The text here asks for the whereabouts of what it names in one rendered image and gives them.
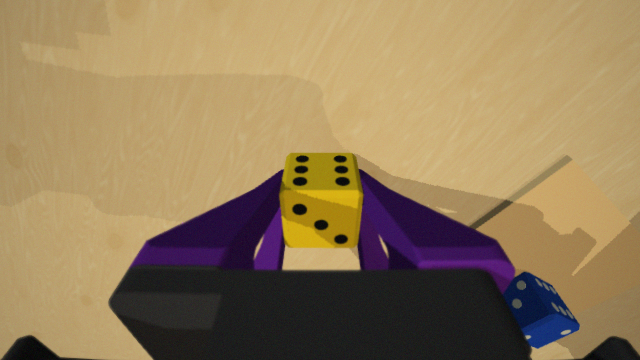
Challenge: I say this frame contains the yellow dice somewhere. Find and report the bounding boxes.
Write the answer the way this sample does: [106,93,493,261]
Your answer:
[279,153,363,248]

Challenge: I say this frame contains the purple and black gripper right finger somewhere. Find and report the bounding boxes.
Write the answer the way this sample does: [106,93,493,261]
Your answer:
[357,169,515,295]

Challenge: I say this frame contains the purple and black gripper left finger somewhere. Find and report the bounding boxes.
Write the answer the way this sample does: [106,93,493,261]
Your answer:
[128,169,285,269]

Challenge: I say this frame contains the tan square mat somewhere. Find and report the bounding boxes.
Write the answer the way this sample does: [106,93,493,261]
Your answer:
[469,155,640,315]

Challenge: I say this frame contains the blue dice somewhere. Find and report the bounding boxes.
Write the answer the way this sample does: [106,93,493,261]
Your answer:
[503,272,580,348]

